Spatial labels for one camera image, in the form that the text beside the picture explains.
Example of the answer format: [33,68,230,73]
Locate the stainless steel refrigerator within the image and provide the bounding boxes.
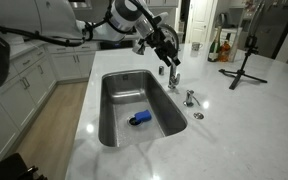
[247,0,288,59]

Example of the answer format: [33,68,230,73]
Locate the stainless steel sink basin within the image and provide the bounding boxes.
[98,69,189,148]

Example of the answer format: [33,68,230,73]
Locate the white base cabinets with handles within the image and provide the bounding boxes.
[0,46,57,168]

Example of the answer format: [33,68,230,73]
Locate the white door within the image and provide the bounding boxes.
[185,0,215,44]

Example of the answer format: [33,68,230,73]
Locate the orange liquid bottle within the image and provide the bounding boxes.
[218,39,232,63]

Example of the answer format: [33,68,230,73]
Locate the steel range hood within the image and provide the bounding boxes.
[68,0,93,10]

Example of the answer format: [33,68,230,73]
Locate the chrome gooseneck faucet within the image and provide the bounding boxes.
[132,23,182,90]

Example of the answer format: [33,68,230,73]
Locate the chrome round countertop cap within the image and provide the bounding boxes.
[193,112,205,121]

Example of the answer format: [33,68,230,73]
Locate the green champagne bottle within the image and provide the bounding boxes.
[207,26,222,63]

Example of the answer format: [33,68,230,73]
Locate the grey mug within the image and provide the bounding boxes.
[191,41,204,52]

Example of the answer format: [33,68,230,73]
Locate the sink drain strainer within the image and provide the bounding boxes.
[127,114,142,127]

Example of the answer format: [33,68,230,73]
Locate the black chair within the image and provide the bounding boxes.
[0,152,48,180]

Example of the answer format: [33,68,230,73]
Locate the white base cabinets beside oven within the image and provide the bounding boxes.
[46,43,99,83]

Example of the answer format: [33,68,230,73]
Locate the black built-in oven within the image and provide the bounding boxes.
[99,39,134,51]

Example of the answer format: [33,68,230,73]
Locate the white upper cabinets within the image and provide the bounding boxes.
[143,0,180,8]

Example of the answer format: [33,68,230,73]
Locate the black tripod with ring holder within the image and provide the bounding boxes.
[218,0,269,91]

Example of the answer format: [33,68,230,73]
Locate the chrome soap dispenser pump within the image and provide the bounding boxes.
[183,89,202,108]

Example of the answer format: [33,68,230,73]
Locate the blue sponge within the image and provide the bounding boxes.
[132,109,153,125]

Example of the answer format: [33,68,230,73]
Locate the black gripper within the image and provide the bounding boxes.
[145,26,182,68]

